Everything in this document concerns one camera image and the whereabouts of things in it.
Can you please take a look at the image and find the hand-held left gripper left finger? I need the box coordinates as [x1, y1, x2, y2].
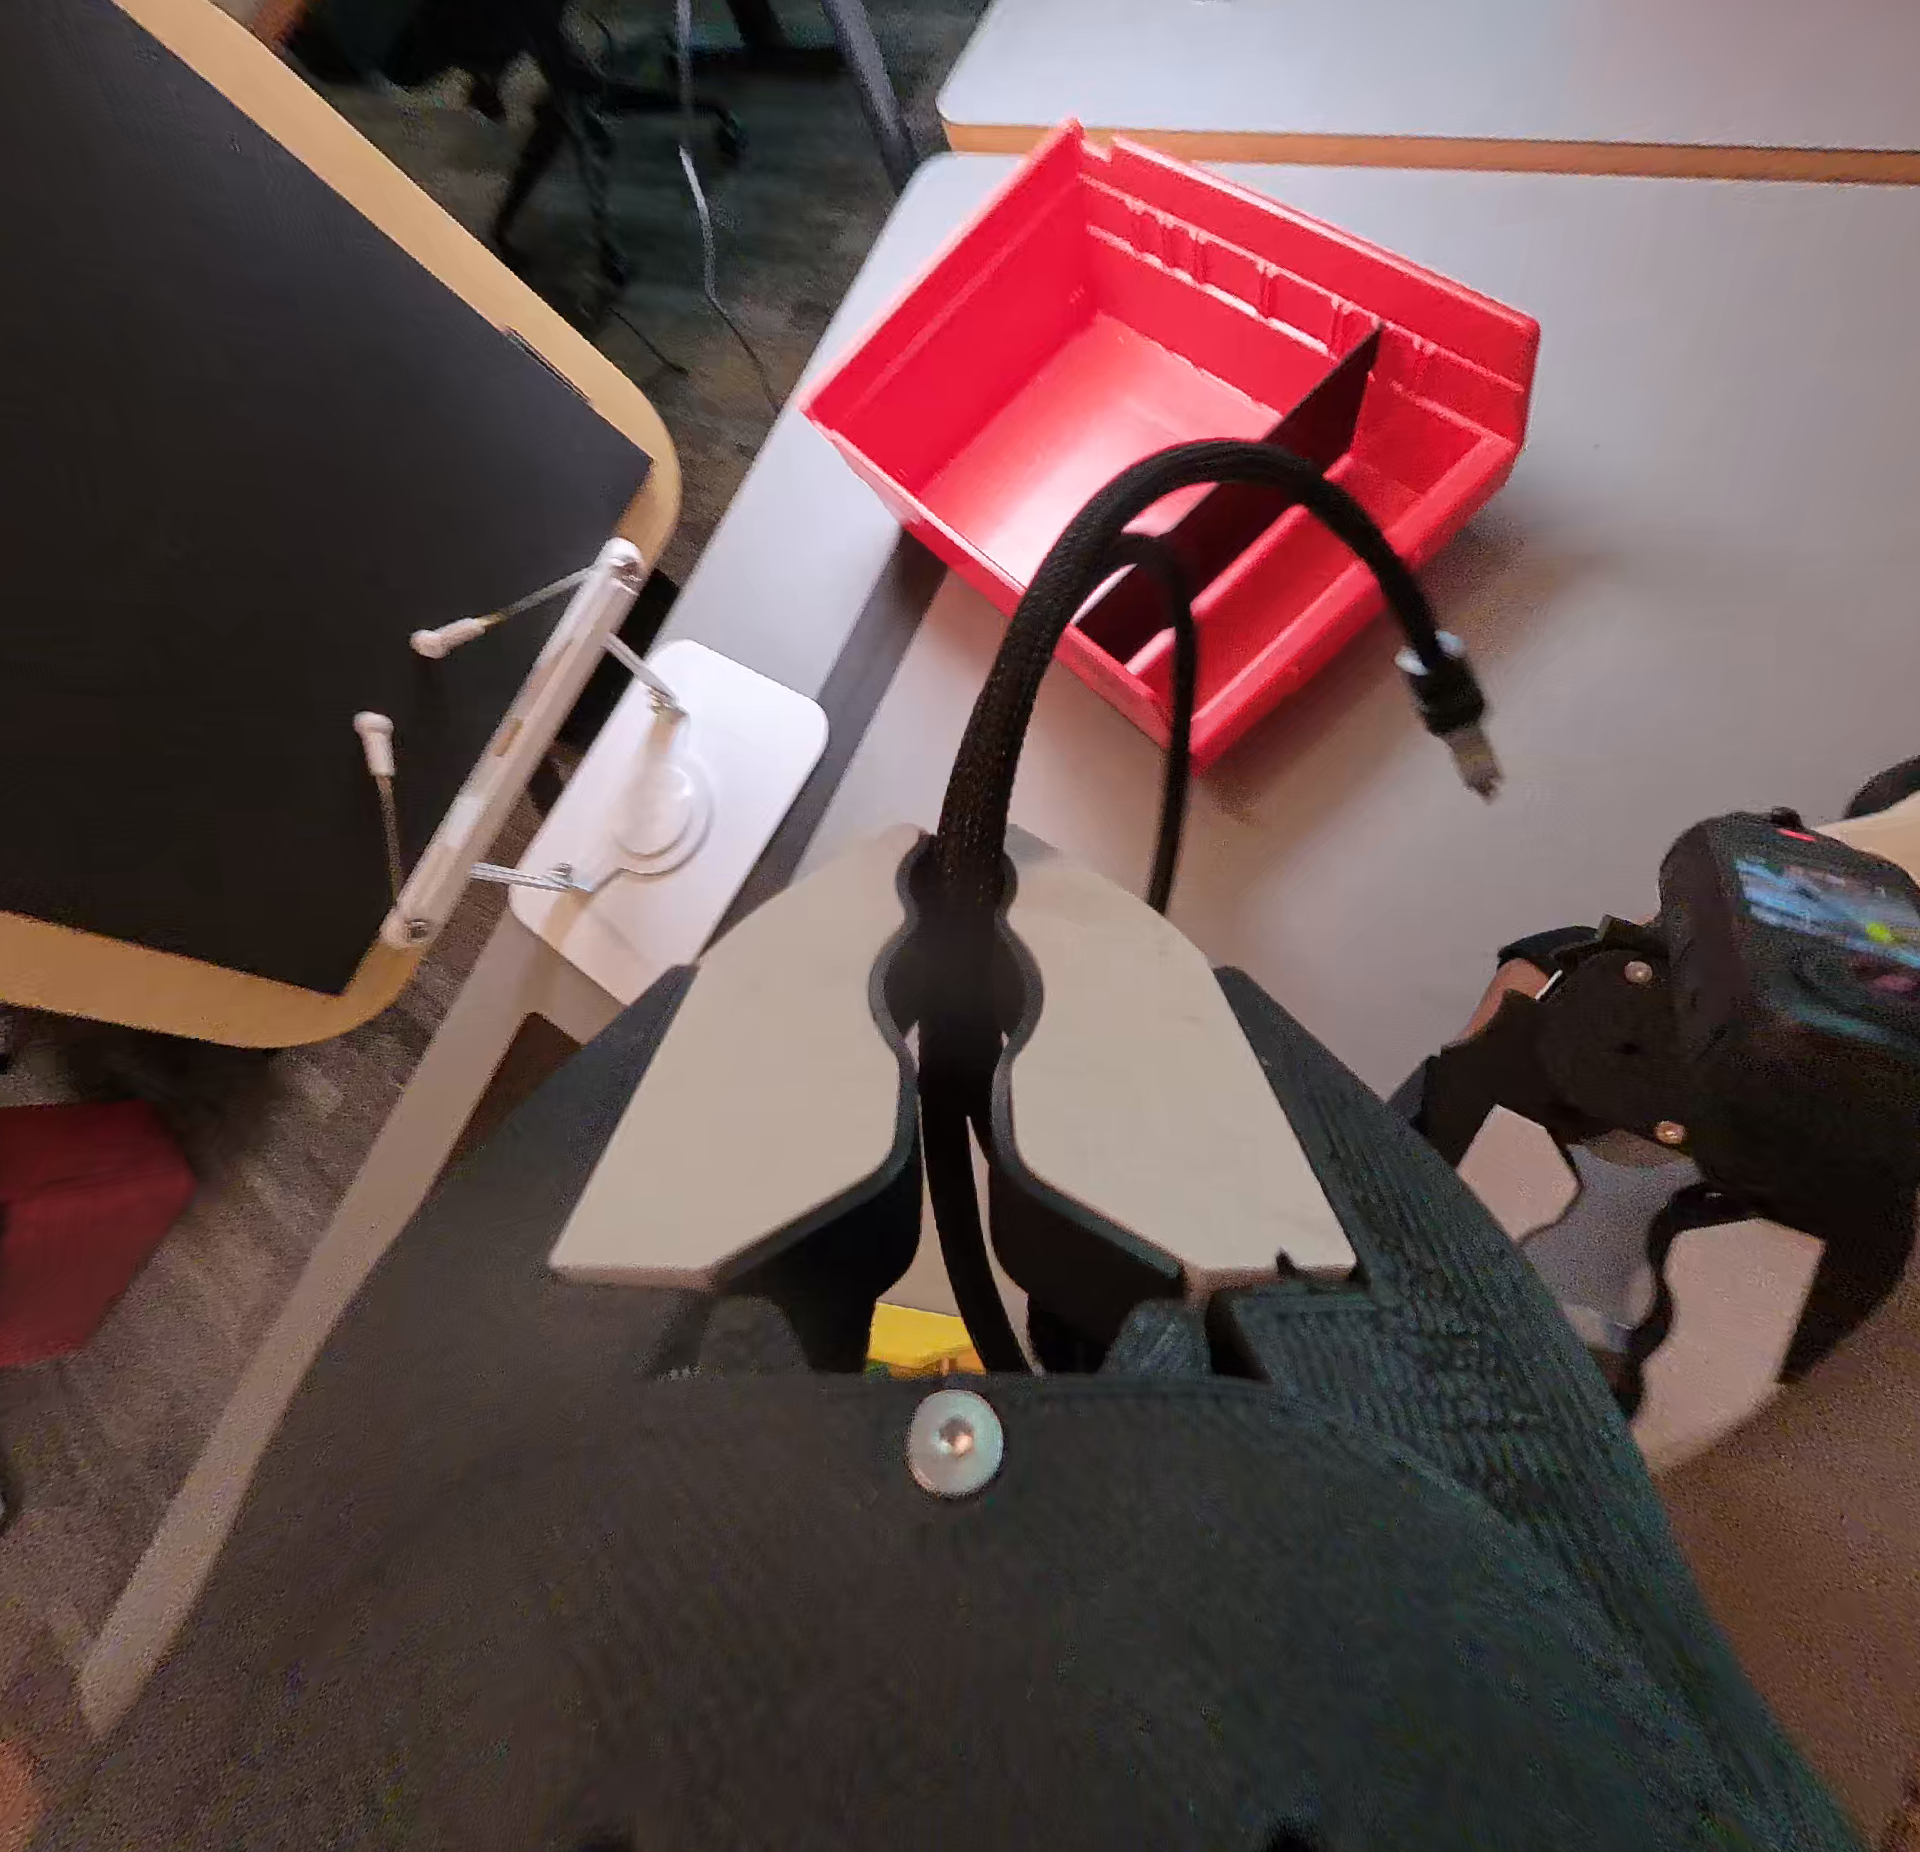
[549, 825, 924, 1296]

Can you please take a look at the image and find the black bin divider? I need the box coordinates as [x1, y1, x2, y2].
[1072, 327, 1387, 670]

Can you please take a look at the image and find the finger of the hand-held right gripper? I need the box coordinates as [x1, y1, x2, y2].
[1619, 1185, 1830, 1477]
[1454, 1108, 1591, 1298]

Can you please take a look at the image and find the black board with wooden rim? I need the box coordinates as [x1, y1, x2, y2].
[0, 0, 685, 1053]

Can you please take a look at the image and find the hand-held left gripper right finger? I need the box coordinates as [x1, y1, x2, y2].
[998, 827, 1358, 1292]

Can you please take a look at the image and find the red bag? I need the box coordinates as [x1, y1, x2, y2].
[0, 1101, 199, 1371]

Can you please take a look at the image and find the red plastic bin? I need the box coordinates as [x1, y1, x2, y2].
[803, 119, 1543, 770]

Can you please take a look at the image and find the black office chair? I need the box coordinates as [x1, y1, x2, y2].
[294, 0, 754, 370]

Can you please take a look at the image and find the grey table wooden edge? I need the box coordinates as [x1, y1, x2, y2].
[936, 0, 1920, 188]

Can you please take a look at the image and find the white tablet stand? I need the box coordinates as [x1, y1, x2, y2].
[353, 541, 831, 1005]

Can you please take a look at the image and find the thick black braided HDMI cable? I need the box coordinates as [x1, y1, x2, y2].
[902, 440, 1506, 1379]

